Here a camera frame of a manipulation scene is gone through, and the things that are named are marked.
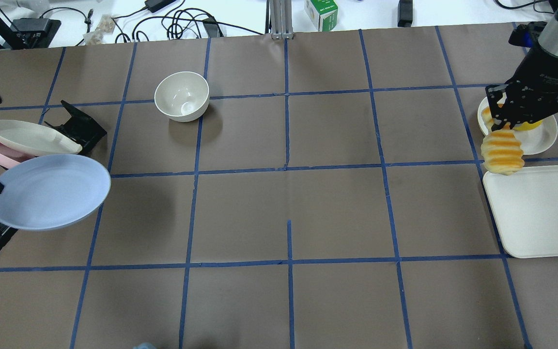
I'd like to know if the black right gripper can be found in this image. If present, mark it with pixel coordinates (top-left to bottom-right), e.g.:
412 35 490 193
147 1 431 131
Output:
485 48 558 131

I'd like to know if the blue plate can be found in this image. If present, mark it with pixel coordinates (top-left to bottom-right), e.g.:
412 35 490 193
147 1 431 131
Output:
0 154 111 231

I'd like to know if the yellow croissant bread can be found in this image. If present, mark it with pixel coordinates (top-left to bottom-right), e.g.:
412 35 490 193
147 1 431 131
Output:
480 125 525 176

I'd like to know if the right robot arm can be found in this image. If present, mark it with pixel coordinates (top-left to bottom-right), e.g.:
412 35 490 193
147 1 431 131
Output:
485 8 558 131

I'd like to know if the pink plate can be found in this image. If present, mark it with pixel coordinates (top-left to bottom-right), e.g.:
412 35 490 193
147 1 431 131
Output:
0 143 35 169

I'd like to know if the cream round plate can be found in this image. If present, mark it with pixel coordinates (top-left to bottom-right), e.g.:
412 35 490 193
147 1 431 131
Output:
477 97 558 155

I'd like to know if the cream plate in rack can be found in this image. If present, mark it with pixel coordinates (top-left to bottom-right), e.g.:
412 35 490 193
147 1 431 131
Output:
0 120 82 157

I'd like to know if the yellow lemon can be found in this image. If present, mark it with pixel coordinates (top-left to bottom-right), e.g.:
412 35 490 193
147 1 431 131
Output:
513 121 543 132

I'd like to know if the black dish rack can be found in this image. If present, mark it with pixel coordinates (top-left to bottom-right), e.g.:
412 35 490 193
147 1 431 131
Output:
0 101 107 251

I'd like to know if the white rectangular tray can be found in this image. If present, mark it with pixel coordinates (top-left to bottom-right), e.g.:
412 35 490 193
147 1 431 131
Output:
482 165 558 258

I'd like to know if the black power adapter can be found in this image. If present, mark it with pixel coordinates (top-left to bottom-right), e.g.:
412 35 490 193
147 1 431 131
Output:
397 0 414 27

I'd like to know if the cream bowl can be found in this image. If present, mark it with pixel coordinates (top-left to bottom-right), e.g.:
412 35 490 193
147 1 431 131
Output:
154 71 210 122

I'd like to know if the green white carton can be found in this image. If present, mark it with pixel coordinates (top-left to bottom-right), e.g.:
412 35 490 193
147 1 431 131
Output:
304 0 339 32

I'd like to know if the aluminium frame post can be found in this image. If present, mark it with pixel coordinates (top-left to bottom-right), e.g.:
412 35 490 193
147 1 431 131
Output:
265 0 294 40

